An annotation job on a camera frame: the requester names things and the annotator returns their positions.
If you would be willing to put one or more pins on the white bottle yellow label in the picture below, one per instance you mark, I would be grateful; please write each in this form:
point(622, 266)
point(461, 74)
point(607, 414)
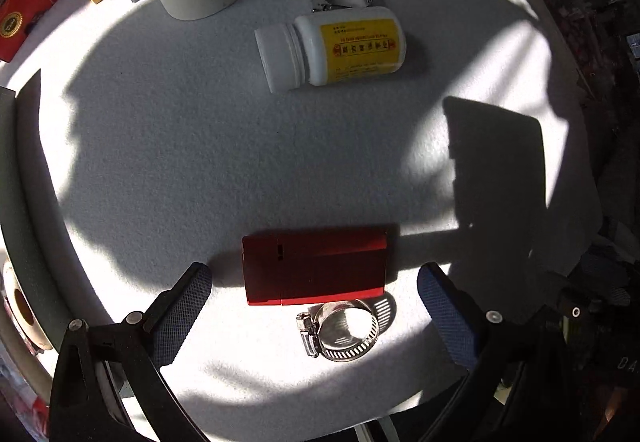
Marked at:
point(328, 47)

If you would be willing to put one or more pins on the brown tape roll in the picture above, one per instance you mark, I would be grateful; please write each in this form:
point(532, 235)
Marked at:
point(22, 311)

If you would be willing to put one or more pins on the grey-green storage tray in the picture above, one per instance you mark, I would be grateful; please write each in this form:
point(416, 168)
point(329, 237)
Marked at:
point(37, 240)

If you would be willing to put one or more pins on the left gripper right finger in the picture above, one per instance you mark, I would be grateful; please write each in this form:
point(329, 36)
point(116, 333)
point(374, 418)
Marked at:
point(490, 353)

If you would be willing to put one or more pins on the red rectangular box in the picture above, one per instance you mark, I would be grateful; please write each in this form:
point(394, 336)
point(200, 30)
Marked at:
point(315, 265)

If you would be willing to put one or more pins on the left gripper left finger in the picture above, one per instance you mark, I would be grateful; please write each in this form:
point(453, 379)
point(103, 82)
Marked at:
point(95, 362)

